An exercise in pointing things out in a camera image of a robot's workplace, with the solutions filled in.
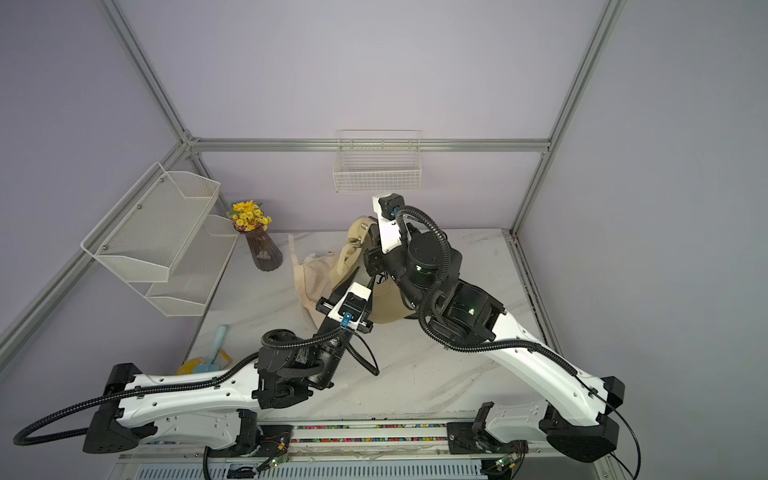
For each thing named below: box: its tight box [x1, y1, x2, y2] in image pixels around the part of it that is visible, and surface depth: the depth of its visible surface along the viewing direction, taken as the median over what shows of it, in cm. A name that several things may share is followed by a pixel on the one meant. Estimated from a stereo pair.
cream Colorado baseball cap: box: [288, 234, 336, 329], surface depth 97 cm
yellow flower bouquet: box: [226, 200, 273, 232], surface depth 95 cm
